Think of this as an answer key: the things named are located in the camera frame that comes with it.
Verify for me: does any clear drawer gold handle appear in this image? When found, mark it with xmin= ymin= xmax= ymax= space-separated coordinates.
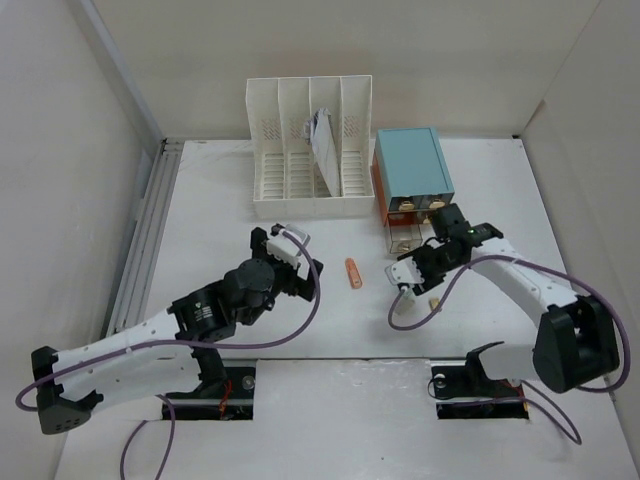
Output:
xmin=421 ymin=193 xmax=453 ymax=211

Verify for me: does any grey eraser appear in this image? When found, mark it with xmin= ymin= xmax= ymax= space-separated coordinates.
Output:
xmin=394 ymin=294 xmax=415 ymax=316

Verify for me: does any orange highlighter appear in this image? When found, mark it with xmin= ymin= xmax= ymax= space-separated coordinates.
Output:
xmin=345 ymin=258 xmax=363 ymax=289

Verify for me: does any white spiral notebook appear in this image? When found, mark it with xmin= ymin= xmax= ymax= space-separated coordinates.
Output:
xmin=303 ymin=107 xmax=341 ymax=197

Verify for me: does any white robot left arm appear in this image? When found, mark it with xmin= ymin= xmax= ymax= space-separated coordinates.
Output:
xmin=30 ymin=224 xmax=323 ymax=435

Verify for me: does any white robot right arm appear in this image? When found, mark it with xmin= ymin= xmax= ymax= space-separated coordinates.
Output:
xmin=385 ymin=203 xmax=631 ymax=398

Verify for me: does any orange drawer box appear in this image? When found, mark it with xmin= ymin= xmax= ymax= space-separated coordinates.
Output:
xmin=371 ymin=154 xmax=431 ymax=227

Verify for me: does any blue drawer box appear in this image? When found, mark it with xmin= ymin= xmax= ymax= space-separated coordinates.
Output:
xmin=374 ymin=127 xmax=455 ymax=213

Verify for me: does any white plastic file organizer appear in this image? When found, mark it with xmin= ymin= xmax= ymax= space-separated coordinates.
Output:
xmin=245 ymin=75 xmax=375 ymax=220

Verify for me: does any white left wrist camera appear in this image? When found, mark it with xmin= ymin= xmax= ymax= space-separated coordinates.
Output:
xmin=266 ymin=223 xmax=311 ymax=271

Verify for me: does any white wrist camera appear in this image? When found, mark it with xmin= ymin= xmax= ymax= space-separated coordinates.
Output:
xmin=266 ymin=223 xmax=311 ymax=271
xmin=385 ymin=258 xmax=424 ymax=296

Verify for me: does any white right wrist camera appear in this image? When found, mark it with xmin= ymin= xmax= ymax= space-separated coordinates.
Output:
xmin=385 ymin=258 xmax=424 ymax=296

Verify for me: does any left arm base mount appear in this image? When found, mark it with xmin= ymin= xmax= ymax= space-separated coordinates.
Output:
xmin=167 ymin=360 xmax=257 ymax=421

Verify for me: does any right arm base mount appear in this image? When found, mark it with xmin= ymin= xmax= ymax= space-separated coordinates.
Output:
xmin=428 ymin=342 xmax=529 ymax=420

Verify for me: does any aluminium rail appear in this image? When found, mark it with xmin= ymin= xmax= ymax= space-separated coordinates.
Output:
xmin=101 ymin=138 xmax=184 ymax=337

